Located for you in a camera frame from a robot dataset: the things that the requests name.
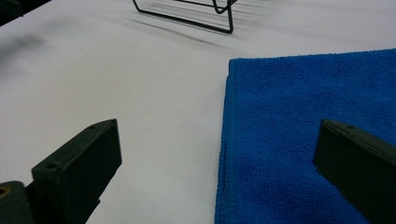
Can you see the blue towel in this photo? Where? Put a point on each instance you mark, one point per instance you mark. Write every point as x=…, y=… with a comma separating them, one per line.
x=295, y=105

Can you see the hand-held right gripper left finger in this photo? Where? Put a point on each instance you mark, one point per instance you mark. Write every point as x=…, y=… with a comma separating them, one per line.
x=77, y=161

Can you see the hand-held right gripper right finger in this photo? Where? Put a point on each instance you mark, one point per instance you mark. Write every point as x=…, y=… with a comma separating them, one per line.
x=358, y=165

